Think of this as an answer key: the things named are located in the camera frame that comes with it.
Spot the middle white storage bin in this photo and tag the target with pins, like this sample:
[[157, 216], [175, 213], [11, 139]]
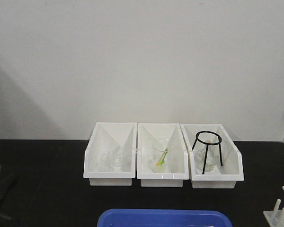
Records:
[[149, 132]]

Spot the right white storage bin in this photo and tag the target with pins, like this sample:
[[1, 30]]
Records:
[[222, 177]]

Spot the blue plastic tray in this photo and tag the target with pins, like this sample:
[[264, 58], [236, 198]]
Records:
[[162, 218]]

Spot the left white storage bin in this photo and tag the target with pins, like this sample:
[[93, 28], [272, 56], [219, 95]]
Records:
[[105, 135]]

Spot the glass flask under tripod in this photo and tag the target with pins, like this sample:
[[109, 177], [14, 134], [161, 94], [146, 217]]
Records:
[[205, 158]]

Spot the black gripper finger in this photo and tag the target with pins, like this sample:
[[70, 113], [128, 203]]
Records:
[[5, 186]]

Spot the beaker with green yellow sticks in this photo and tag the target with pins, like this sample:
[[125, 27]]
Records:
[[161, 156]]

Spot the white test tube rack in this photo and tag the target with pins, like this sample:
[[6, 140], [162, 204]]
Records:
[[275, 218]]

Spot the glassware in left bin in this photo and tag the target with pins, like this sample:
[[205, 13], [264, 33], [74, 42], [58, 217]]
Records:
[[113, 159]]

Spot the black wire tripod stand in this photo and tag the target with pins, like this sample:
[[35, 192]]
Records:
[[212, 139]]

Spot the white storage bin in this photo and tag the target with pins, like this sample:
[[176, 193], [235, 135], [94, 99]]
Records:
[[149, 132], [222, 177], [105, 135]]

